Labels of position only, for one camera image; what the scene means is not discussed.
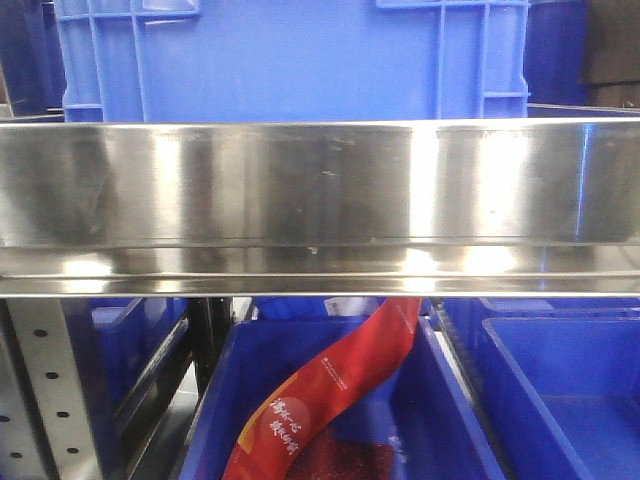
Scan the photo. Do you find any dark blue bin centre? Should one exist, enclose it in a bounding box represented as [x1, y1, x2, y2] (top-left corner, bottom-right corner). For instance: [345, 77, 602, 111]
[179, 320, 504, 479]

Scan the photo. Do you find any dark blue bin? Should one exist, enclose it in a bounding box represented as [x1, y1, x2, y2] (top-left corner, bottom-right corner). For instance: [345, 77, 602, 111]
[179, 320, 504, 479]
[442, 297, 640, 480]

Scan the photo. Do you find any dark blue bin right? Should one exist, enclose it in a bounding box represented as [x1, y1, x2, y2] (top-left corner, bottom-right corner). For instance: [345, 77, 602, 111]
[442, 297, 640, 480]

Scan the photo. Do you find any red printed snack bag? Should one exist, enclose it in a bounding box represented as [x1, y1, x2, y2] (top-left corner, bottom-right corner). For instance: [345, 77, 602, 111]
[222, 297, 421, 479]

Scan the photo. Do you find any large light blue crate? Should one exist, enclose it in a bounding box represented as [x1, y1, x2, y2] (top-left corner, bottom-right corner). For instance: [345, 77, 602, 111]
[54, 1, 529, 122]

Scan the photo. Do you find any perforated metal shelf upright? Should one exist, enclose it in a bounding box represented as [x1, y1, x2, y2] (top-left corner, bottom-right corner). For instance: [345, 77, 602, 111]
[1, 298, 121, 479]

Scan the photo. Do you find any stainless steel shelf rail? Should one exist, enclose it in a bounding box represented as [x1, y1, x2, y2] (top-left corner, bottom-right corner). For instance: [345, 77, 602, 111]
[1, 118, 639, 297]

